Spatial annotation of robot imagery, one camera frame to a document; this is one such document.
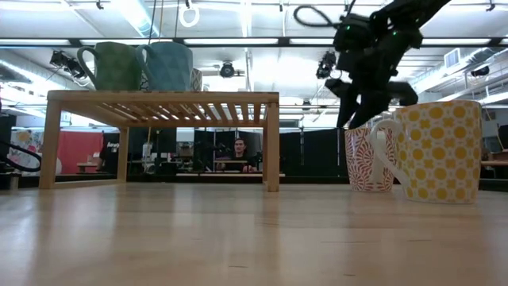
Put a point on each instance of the green mug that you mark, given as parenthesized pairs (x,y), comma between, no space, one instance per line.
(115,67)

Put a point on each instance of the colourful patterned cloth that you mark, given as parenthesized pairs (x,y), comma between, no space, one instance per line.
(24,139)

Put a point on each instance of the black room divider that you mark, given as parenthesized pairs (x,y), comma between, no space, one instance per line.
(309,151)

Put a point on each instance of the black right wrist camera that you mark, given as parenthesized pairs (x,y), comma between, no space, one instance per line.
(353,33)

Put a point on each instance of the black metal table frame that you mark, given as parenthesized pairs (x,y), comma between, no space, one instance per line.
(170,179)

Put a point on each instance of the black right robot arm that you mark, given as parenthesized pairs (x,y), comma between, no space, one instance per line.
(409,20)

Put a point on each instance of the slatted wooden rack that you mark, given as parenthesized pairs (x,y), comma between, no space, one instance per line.
(158,96)

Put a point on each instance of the yellow dotted mug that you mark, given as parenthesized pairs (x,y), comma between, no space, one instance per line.
(440,159)

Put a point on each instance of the black overhead camera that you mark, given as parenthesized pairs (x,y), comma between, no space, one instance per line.
(227,70)

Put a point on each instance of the red partition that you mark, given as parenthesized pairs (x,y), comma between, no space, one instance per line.
(77,151)

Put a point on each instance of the person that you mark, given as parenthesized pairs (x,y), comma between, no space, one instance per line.
(110,159)
(239,149)

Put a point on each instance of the white hanging loop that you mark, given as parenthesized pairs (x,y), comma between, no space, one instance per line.
(179,16)

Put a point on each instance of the grey diamond pattern mug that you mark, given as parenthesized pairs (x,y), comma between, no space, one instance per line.
(196,81)

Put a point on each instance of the red swirl pattern mug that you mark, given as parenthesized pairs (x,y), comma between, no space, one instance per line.
(363,163)

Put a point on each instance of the silver ventilation duct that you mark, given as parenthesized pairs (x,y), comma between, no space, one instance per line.
(468,59)

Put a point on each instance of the white mug with blue pattern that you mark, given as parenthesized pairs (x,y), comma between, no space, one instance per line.
(144,85)

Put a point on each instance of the black overhead frame beam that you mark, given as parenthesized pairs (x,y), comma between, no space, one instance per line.
(283,41)

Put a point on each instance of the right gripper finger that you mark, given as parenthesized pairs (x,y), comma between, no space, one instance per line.
(369,111)
(348,109)

